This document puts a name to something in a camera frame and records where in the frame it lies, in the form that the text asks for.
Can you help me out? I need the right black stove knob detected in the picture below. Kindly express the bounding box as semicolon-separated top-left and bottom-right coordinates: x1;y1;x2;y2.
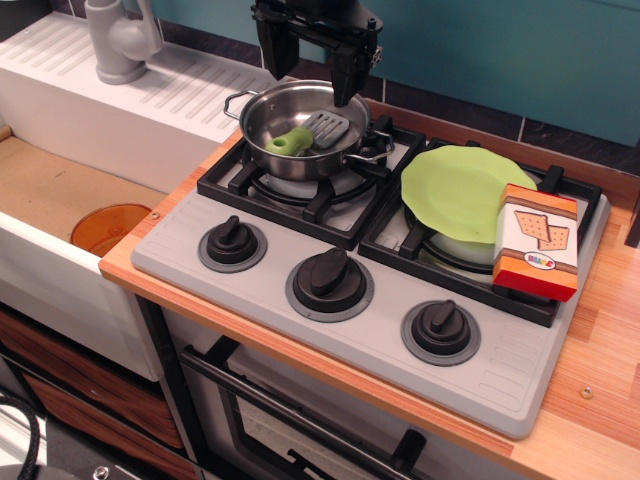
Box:
401;300;481;367

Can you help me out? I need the black oven door handle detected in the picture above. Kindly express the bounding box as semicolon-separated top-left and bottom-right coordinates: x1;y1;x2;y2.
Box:
180;346;426;479

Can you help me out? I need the toy cracker box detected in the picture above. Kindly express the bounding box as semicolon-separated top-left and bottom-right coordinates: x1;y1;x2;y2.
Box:
493;184;578;302

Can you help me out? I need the grey spatula green handle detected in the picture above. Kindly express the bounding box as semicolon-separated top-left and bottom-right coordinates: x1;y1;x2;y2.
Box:
264;110;350;156

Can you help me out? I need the green plastic plate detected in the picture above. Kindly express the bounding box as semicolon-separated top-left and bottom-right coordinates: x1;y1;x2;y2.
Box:
401;145;537;244

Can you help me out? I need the grey toy stove top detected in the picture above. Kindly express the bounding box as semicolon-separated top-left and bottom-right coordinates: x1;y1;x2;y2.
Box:
129;129;612;441

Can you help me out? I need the left black stove knob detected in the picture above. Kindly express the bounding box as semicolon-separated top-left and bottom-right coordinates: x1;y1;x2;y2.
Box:
198;215;268;274

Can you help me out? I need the wooden drawer front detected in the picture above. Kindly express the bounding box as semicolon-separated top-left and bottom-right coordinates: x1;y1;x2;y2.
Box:
1;305;198;479

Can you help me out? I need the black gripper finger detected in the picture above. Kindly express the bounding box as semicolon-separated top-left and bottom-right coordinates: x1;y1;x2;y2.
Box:
331;43;372;107
255;14;300;80

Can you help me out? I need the black cable bottom left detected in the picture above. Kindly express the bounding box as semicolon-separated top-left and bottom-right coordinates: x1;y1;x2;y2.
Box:
0;394;41;480

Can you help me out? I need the black stove knob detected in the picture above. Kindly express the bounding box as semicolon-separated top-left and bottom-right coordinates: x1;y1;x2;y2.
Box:
285;247;375;323
401;300;481;367
198;215;268;274

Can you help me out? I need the stainless steel pot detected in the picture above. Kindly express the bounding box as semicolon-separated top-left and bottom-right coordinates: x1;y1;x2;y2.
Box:
224;80;395;182

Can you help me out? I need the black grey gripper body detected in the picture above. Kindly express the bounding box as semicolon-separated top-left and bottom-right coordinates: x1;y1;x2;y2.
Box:
251;1;383;65

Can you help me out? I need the orange sink drain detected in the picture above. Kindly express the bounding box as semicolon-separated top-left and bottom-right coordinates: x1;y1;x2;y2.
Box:
70;203;151;257

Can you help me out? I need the right black burner grate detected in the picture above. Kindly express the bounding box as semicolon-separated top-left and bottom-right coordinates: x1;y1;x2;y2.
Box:
358;129;610;327

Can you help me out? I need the grey toy faucet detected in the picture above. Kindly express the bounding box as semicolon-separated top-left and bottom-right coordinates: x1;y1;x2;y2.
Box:
84;0;162;85

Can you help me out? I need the left black burner grate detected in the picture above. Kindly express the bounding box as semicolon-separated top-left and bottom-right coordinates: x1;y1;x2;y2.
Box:
196;115;396;252

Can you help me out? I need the black burner grate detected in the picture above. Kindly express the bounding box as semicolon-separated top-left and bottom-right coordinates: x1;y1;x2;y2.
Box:
358;129;610;327
196;115;396;252

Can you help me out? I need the middle black stove knob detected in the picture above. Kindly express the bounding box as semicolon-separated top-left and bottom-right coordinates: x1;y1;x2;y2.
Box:
285;247;375;323

